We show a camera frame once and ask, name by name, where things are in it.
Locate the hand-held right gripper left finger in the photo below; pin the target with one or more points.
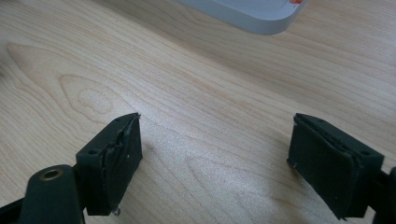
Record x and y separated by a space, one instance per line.
120 168

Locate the white square box lid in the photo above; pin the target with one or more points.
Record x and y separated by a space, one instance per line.
249 15

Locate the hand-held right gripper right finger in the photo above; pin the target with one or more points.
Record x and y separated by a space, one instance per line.
323 168

